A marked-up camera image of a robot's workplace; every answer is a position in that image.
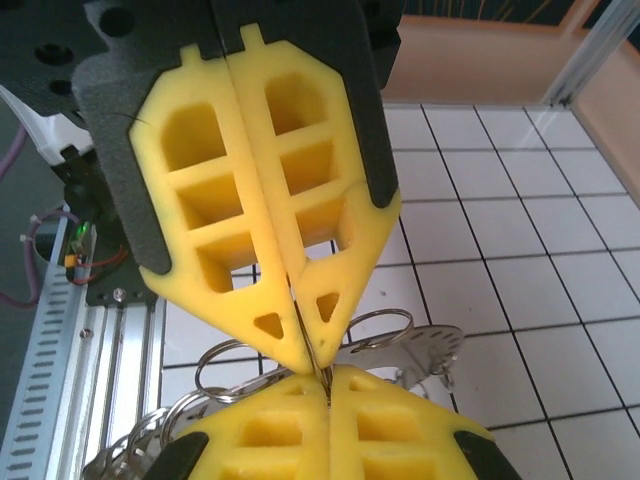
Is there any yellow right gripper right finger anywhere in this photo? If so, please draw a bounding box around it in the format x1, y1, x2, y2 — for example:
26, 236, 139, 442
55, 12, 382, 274
327, 364, 521, 480

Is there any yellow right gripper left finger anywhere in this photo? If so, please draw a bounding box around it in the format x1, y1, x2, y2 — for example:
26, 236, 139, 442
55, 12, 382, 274
149, 373, 332, 480

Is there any orange power connector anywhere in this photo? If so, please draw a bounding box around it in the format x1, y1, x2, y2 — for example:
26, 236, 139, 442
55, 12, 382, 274
62, 244, 129, 287

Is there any dark panel with gold lines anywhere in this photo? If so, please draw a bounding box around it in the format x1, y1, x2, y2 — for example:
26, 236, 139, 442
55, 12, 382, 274
402, 0, 584, 26

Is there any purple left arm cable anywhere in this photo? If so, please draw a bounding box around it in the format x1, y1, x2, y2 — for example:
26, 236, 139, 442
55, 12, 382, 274
0, 127, 29, 179

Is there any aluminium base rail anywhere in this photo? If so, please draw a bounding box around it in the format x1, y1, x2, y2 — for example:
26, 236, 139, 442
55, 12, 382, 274
59, 299, 169, 480

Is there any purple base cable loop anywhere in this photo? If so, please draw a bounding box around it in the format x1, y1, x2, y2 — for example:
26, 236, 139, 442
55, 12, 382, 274
0, 209, 81, 309

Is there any grey slotted cable duct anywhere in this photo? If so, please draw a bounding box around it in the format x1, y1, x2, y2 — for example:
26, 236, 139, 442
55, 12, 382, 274
0, 219, 96, 480

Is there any aluminium corner post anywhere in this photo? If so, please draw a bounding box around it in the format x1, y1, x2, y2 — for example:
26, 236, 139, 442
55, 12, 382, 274
542, 0, 640, 109

